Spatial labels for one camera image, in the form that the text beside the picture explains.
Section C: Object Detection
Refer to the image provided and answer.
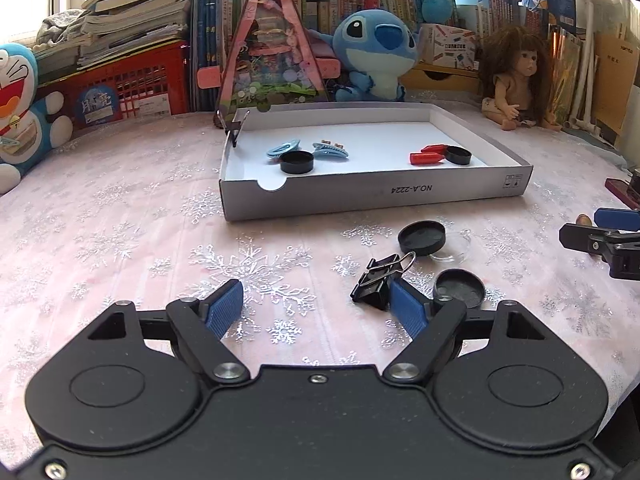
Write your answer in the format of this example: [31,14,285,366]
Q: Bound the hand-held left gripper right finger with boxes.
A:
[382,277,566,384]

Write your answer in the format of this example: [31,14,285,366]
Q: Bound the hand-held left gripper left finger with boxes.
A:
[75,280,251,386]

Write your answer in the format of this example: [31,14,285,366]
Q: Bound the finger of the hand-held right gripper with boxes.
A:
[594,207,640,233]
[559,222,640,260]

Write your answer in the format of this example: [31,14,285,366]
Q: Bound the large black binder clip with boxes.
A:
[350,253,417,311]

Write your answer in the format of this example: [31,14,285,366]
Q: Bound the clear plastic lid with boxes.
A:
[429,229,472,264]

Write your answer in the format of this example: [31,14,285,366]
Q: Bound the white cardboard tray box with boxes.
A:
[218,101,533,222]

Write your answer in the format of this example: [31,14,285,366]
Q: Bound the plain blue hair clip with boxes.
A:
[266,137,302,159]

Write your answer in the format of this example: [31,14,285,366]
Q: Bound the decorated blue hair clip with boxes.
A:
[312,138,349,161]

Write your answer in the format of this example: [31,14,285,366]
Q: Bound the pink snowflake tablecloth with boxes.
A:
[0,87,640,441]

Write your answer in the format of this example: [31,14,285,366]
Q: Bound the brown cardboard sheet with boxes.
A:
[592,22,640,148]

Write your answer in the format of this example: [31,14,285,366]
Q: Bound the glossy picture books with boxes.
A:
[547,30,584,123]

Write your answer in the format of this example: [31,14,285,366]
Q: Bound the white pipe rack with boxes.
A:
[565,0,609,137]

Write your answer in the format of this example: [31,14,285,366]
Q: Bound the brown-haired baby doll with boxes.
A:
[477,25,564,134]

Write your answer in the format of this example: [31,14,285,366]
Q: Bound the small black binder clip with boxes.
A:
[215,107,251,149]

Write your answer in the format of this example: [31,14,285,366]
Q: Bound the wooden drawer organizer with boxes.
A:
[400,60,483,94]

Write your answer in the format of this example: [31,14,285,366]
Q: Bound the white printed carton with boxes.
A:
[417,22,478,68]

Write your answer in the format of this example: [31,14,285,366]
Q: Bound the large red plastic basket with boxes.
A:
[35,40,192,134]

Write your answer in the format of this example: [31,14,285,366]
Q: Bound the pink triangular toy box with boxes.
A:
[197,0,342,116]

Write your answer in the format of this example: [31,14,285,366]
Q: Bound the blue alien plush toy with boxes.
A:
[307,6,421,103]

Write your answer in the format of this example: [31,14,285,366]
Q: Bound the blue plush ball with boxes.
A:
[421,0,457,25]

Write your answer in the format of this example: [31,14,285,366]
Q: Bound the blue cat plush toy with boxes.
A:
[0,42,74,196]

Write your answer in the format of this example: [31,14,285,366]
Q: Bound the row of blue booklets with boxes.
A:
[190,0,232,113]

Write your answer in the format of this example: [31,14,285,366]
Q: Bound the row of shelved books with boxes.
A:
[227,0,556,41]

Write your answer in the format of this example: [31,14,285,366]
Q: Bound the stack of books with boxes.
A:
[32,0,194,83]

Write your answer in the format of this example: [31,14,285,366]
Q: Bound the grey patterned cloth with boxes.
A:
[36,10,88,46]

